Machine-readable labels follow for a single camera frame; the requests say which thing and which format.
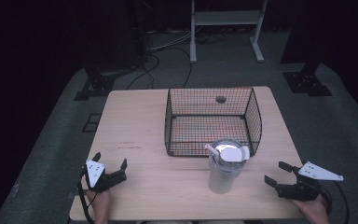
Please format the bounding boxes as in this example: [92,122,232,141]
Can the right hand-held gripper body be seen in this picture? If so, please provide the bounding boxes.
[275,161,345,202]

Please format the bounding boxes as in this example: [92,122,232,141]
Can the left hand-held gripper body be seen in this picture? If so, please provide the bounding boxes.
[81,160,128,193]

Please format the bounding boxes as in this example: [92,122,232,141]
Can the white tumbler cup with straw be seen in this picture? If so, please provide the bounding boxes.
[204,137,251,195]

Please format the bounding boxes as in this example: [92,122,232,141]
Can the black wire basket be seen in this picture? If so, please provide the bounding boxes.
[164,86,263,158]

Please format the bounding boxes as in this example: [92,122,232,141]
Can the person's left hand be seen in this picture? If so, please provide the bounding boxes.
[86,189,112,224]

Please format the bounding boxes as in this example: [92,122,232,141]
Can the person's right hand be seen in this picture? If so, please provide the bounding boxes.
[289,194,331,224]

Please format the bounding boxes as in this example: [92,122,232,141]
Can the white metal stand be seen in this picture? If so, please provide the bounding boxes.
[189,0,269,64]

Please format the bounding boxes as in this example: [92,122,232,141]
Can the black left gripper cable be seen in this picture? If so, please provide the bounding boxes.
[76,167,98,224]

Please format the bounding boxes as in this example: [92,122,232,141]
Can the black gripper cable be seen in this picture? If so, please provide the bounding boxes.
[319,180,351,224]
[76,167,98,224]

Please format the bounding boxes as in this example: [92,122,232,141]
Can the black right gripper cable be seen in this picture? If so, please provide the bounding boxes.
[319,180,351,224]

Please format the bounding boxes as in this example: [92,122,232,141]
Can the black stand base plate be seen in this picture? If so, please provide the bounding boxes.
[74,72,119,102]
[282,63,334,97]

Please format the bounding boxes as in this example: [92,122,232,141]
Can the black floor cable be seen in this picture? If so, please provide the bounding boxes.
[126,46,194,91]

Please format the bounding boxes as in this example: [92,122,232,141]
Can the white floor cables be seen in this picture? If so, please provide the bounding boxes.
[147,29,200,52]

